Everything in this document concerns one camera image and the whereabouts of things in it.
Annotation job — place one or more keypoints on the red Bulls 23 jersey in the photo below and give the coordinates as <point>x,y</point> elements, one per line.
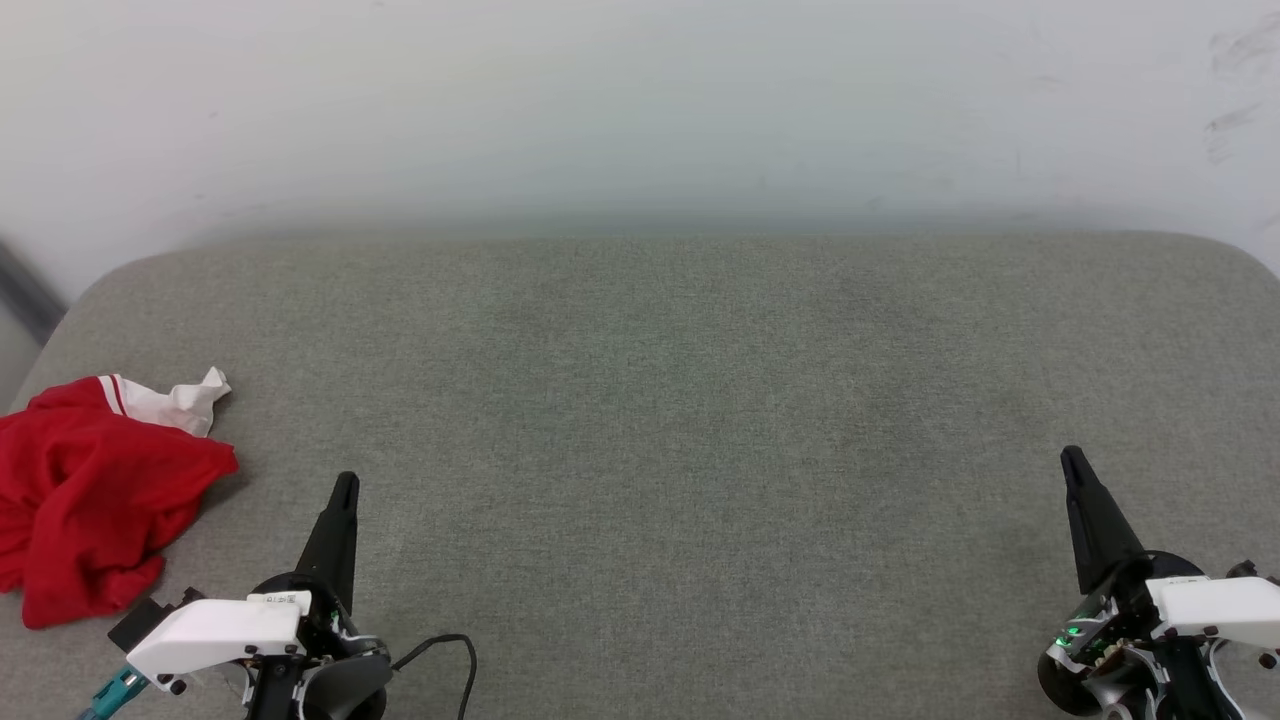
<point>90,500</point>

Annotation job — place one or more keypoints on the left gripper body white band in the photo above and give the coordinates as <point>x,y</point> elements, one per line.
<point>215,630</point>

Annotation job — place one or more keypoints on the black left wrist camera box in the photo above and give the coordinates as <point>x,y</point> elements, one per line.
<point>145,622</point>

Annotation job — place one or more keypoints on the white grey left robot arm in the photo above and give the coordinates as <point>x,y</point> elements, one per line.
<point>350,690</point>

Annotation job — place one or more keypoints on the dark grey wall strip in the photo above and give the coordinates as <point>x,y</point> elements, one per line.
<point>25,285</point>

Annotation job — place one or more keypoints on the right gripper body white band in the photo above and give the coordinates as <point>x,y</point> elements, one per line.
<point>1210,605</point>

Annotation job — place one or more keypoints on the grey-green fabric sofa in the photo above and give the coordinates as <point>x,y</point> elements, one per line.
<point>660,450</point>

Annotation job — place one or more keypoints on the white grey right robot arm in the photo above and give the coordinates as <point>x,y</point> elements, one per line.
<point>1070,685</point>

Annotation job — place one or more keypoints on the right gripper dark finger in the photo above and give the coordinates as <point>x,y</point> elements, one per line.
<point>1098,530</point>

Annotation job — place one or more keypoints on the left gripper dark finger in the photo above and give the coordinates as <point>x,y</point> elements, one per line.
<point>333,545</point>

